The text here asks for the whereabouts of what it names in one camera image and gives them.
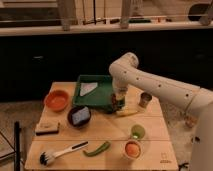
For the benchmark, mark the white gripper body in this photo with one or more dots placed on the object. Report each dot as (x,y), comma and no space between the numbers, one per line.
(120,93)

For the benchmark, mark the dark grape bunch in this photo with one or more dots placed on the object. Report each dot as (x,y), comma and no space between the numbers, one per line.
(117,104)

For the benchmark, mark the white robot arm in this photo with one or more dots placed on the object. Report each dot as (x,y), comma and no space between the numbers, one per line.
(190,98)

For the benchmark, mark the green plastic tray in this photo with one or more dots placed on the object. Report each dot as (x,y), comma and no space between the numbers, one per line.
(100,97)

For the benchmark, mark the white cloth in tray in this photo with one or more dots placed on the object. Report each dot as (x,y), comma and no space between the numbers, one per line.
(86,88)

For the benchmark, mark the metal cup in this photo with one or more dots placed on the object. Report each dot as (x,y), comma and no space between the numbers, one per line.
(145,99)

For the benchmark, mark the blue sponge in bowl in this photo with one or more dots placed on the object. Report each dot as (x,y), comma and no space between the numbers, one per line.
(80,115)

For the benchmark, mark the green lid cup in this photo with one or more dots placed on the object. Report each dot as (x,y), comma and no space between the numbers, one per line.
(137,132)

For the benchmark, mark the dark bowl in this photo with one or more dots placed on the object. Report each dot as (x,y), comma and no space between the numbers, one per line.
(69,117)

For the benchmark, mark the green chili pepper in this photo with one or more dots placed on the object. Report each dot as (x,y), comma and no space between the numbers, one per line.
(99,150)

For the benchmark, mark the orange bowl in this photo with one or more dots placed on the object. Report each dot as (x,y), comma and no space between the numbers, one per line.
(56,100)

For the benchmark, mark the white dish brush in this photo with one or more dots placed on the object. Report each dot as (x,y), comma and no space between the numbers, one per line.
(48,157)

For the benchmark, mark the black stand pole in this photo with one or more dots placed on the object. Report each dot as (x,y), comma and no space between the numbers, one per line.
(17,146)

